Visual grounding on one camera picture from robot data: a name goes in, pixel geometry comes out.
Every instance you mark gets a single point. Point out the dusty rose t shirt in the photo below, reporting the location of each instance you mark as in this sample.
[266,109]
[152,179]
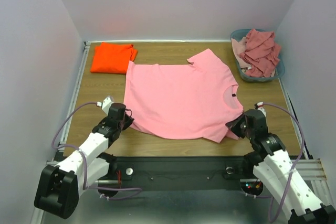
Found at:
[261,52]

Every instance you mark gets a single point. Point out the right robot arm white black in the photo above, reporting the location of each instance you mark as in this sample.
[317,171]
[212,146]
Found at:
[271,164]

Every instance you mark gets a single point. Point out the folded orange t shirt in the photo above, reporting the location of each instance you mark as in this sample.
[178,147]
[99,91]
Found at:
[112,58]

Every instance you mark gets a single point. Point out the pale pink garment in basket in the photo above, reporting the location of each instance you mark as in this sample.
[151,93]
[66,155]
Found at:
[238,48]

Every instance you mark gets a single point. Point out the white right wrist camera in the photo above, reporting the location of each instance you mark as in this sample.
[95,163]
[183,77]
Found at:
[260,106]

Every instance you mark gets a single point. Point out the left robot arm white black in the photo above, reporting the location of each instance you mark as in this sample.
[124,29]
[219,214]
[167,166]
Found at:
[60,186]

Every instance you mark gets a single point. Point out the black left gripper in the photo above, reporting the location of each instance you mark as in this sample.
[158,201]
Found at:
[128,121]

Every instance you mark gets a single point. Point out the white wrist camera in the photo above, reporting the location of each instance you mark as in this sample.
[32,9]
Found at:
[105,104]
[260,106]

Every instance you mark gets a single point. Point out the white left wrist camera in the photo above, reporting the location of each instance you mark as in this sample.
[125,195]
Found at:
[105,104]

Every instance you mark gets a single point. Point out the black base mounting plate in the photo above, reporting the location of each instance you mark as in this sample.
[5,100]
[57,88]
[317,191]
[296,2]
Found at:
[179,173]

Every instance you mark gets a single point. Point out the light pink t shirt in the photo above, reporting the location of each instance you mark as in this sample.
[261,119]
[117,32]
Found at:
[183,102]

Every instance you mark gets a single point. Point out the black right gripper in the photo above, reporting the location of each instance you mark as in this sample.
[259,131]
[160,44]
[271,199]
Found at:
[237,124]

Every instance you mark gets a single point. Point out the blue plastic laundry basket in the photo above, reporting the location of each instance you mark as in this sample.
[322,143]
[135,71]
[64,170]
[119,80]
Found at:
[279,71]

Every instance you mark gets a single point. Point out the left aluminium frame rail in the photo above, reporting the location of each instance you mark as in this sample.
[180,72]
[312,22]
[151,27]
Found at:
[65,130]

